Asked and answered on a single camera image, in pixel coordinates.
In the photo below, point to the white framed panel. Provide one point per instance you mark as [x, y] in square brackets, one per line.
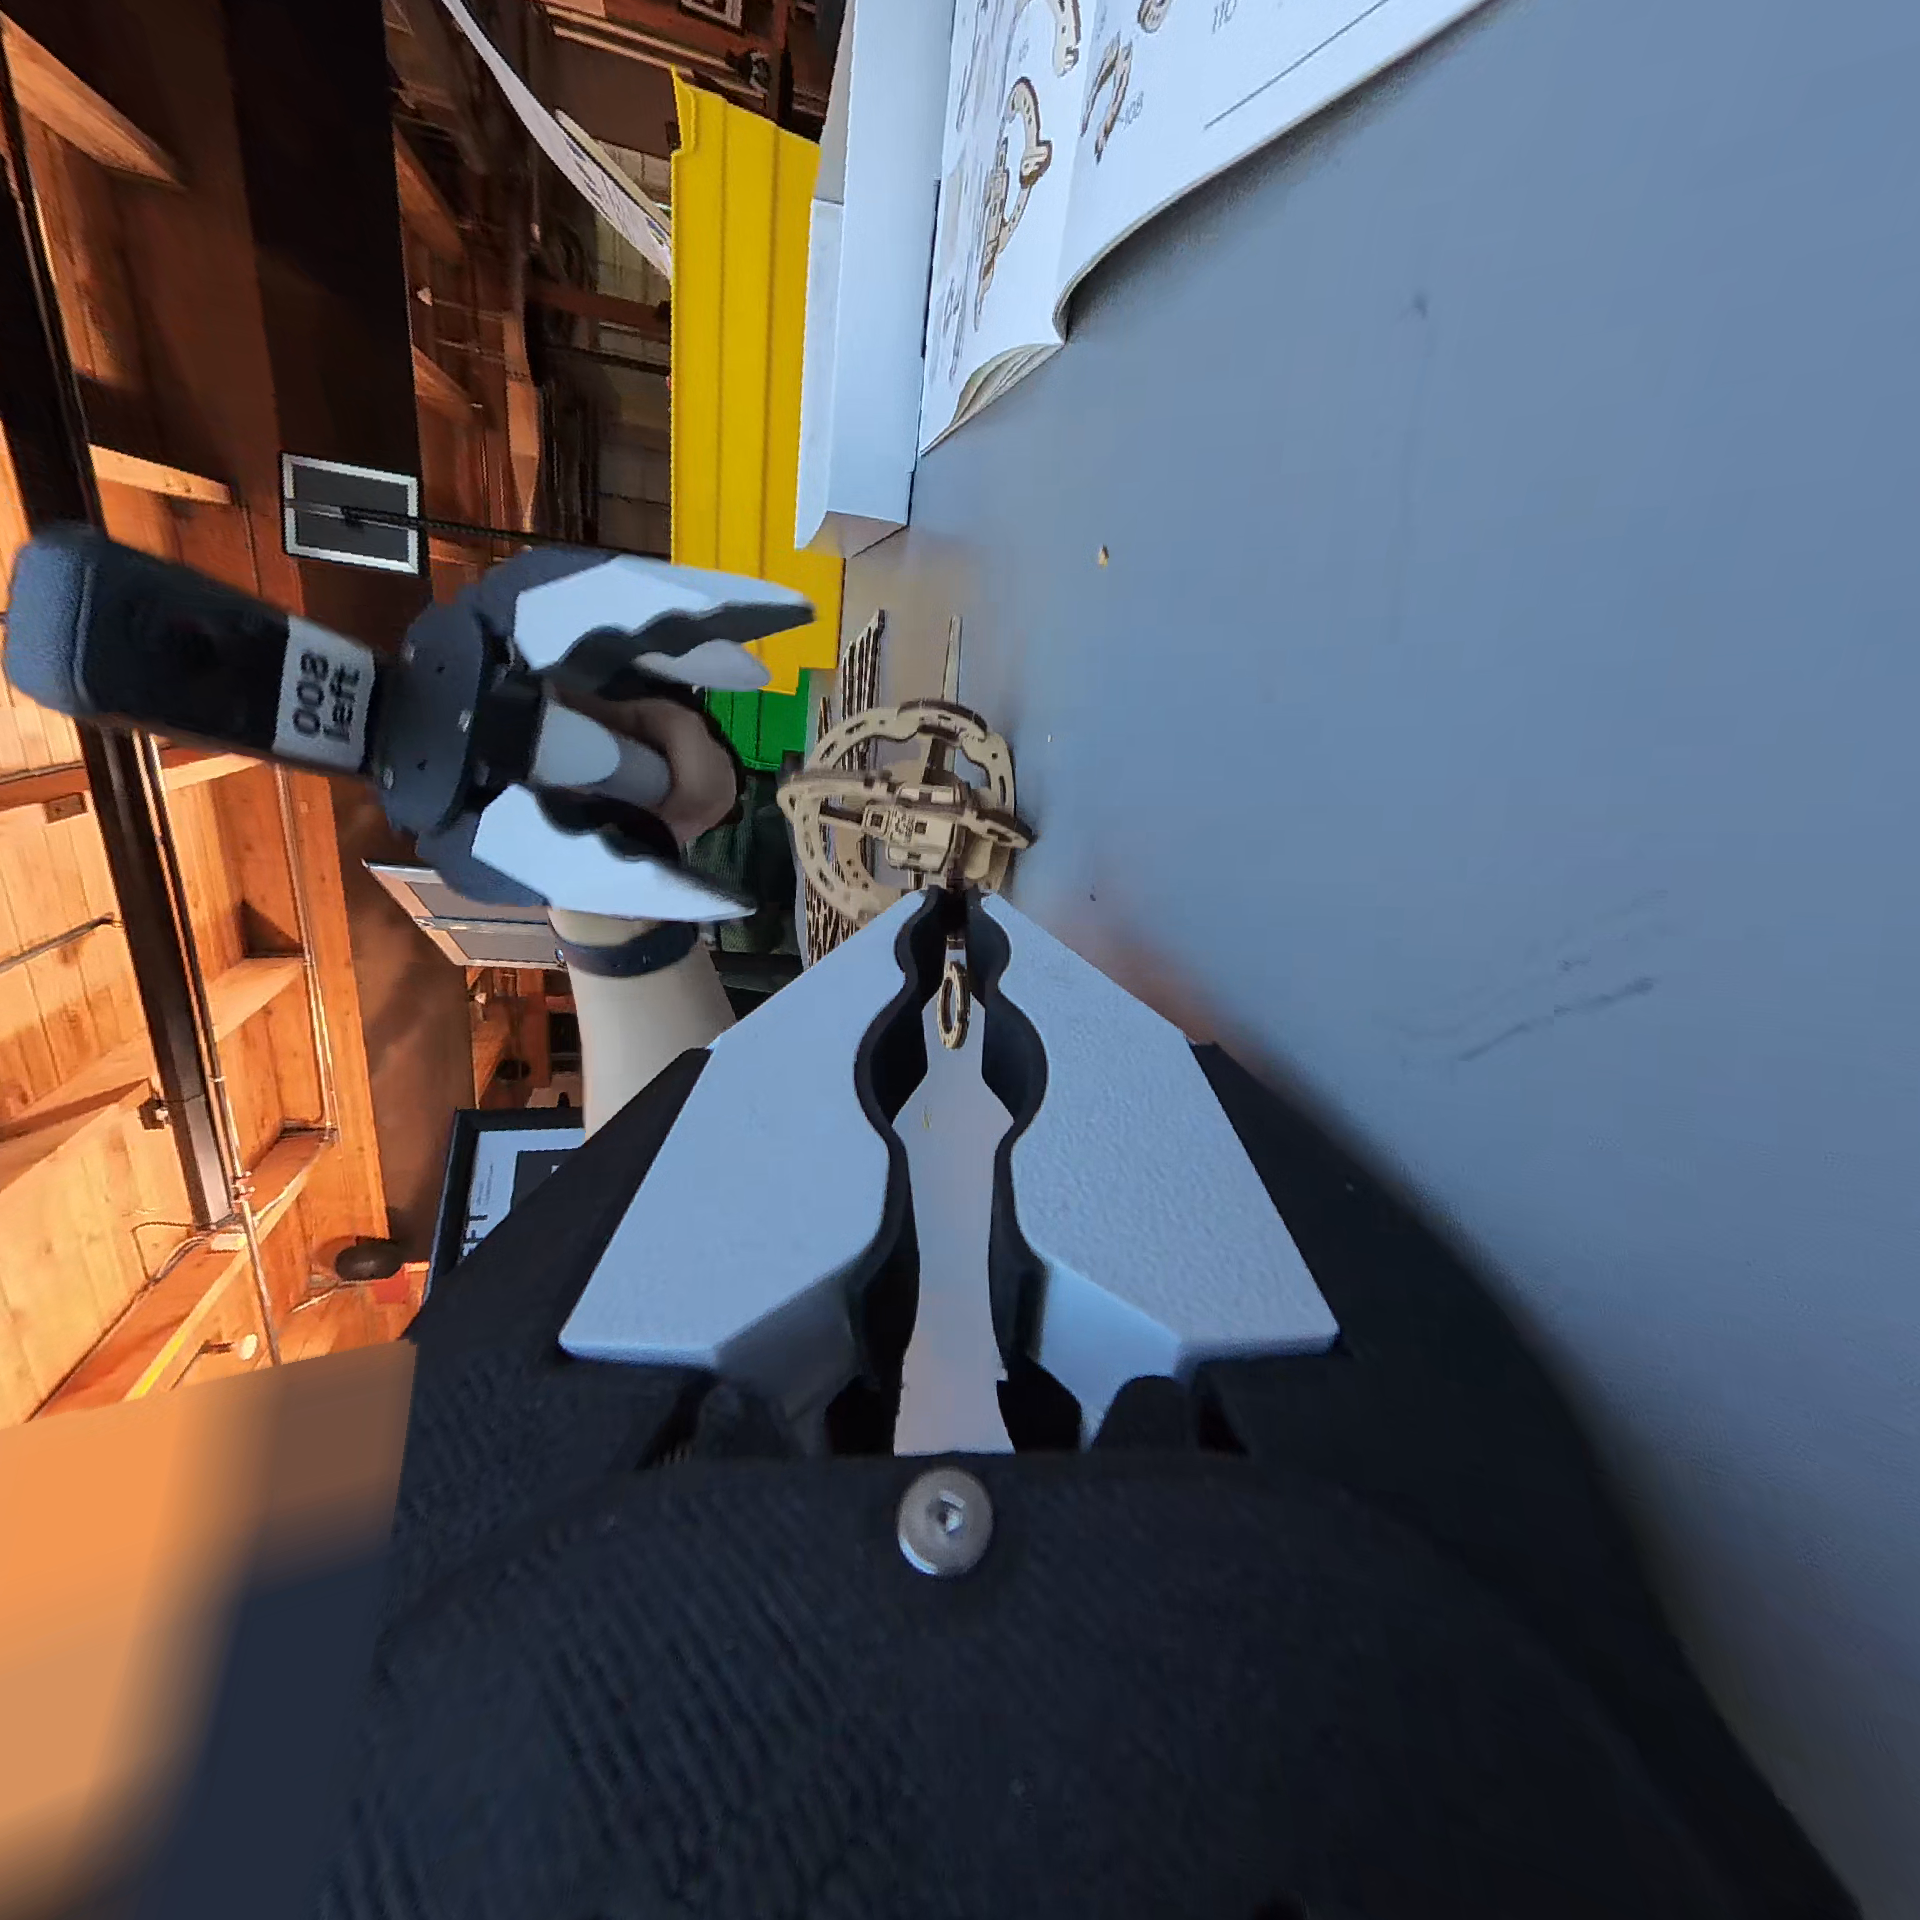
[349, 513]

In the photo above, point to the black dome fixture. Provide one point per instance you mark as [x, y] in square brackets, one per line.
[365, 1261]

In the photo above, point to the person's left forearm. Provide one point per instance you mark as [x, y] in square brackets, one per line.
[646, 1036]

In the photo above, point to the open instruction booklet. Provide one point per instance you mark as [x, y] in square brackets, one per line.
[1141, 149]

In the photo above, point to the green plastic bin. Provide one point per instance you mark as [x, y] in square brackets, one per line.
[757, 727]

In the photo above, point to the white cardboard box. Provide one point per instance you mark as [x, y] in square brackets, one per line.
[862, 301]

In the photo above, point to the stack of wooden sheets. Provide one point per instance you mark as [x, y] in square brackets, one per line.
[857, 674]

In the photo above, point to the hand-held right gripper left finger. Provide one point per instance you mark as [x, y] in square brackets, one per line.
[750, 1185]

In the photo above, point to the black wristband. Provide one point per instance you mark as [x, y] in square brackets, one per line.
[623, 952]

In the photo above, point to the person's left hand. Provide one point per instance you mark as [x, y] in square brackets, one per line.
[693, 764]

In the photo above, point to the yellow plastic bin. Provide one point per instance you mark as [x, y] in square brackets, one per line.
[735, 376]

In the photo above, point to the black framed sign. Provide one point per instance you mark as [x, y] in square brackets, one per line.
[481, 1185]

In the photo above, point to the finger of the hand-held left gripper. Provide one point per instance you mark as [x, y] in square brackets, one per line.
[630, 599]
[586, 879]

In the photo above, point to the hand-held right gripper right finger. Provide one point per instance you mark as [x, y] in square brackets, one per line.
[1156, 1185]

